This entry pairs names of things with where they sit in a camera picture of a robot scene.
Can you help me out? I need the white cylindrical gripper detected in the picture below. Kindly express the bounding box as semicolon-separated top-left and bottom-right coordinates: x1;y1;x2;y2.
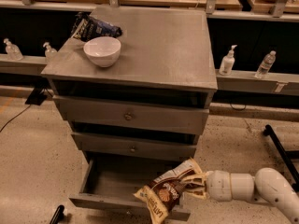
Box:
181;170;232;202

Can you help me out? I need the brown chip bag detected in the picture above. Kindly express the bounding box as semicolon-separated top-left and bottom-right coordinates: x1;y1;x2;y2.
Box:
134;158;203;224

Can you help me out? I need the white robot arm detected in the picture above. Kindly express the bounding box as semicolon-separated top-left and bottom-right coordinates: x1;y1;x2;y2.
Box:
182;168;299;224

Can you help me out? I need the grey middle drawer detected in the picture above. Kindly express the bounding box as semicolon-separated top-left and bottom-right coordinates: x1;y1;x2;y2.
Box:
72;133;196;161

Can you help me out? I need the grey top drawer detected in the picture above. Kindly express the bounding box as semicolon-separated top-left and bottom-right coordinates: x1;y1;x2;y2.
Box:
54;95;209;134

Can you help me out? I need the grey open bottom drawer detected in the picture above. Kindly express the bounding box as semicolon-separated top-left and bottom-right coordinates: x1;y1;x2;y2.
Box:
69;155;178;217

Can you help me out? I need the grey wooden drawer cabinet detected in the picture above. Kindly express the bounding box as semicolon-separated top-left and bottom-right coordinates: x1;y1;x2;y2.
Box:
40;6;219;173

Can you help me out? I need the dark blue chip bag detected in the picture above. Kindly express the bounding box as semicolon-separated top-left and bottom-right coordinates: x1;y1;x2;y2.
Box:
70;12;122;42

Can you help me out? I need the black stand leg right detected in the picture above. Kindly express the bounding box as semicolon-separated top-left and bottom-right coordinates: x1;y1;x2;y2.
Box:
263;124;299;192

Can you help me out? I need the white pump lotion bottle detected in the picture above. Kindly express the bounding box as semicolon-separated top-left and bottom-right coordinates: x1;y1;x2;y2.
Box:
219;45;236;76

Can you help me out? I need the clear plastic water bottle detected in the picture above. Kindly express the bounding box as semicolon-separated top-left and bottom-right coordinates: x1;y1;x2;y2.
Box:
254;50;276;78

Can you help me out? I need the black bar bottom left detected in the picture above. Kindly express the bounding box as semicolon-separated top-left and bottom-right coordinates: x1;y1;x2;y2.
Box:
50;205;64;224

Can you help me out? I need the white ceramic bowl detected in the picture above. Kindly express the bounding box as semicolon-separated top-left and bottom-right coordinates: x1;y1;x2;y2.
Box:
83;36;121;67

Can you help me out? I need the black box on floor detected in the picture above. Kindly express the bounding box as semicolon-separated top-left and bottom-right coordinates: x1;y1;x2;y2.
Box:
25;88;47;105

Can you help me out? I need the clear pump sanitizer bottle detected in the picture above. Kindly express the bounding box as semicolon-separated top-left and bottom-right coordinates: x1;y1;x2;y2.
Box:
43;42;57;62

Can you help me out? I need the clear pump bottle far left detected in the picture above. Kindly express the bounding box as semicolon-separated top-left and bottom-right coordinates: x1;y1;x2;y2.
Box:
3;38;23;61

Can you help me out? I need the grey metal shelf rail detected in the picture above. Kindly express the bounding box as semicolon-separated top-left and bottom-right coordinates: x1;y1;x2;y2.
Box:
0;54;299;96

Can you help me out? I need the black floor cable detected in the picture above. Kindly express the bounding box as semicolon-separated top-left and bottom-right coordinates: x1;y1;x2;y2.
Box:
0;105;32;133

